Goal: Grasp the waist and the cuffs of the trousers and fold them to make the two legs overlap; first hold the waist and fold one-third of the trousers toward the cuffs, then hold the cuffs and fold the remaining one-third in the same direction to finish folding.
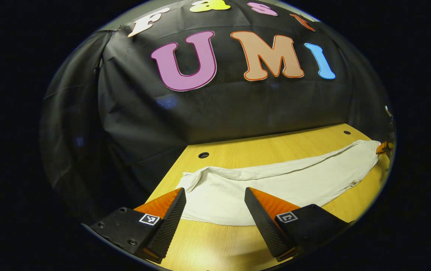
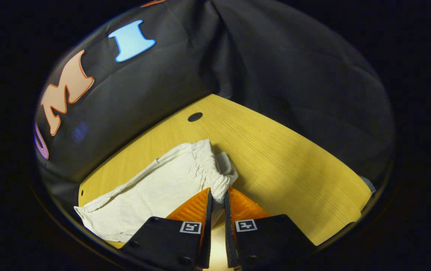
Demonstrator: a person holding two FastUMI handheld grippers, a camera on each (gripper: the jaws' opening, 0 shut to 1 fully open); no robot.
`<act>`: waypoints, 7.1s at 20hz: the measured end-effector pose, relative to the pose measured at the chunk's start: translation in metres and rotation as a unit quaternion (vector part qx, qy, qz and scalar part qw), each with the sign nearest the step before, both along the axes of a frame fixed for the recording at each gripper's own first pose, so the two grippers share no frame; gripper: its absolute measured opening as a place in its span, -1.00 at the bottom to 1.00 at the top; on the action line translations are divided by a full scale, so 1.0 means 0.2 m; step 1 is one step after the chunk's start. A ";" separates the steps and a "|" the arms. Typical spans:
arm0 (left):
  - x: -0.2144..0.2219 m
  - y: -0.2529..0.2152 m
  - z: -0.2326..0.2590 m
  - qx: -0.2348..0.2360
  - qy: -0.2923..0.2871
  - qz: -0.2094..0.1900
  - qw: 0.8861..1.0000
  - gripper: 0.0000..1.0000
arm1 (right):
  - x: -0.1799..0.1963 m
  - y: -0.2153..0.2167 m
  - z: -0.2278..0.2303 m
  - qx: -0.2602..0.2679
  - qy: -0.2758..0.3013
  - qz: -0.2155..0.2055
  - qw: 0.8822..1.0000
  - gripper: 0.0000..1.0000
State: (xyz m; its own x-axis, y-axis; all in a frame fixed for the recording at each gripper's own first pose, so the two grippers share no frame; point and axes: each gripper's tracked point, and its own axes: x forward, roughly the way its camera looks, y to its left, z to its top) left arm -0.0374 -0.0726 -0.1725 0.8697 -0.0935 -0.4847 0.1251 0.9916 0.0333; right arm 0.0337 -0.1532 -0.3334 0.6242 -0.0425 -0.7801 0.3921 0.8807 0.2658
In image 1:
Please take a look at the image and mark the black backdrop cloth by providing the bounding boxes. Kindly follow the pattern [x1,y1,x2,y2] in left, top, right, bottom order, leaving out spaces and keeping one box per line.
[39,0,396,222]

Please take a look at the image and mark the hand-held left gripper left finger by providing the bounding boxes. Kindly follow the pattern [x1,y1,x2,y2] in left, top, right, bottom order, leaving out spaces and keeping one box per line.
[88,187,187,264]

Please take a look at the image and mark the cream white jeans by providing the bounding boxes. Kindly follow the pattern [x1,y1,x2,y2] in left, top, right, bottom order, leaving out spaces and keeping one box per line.
[176,140,382,227]

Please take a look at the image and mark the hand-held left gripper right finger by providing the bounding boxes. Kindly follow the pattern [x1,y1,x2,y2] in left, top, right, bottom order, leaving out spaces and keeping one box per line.
[244,187,352,262]

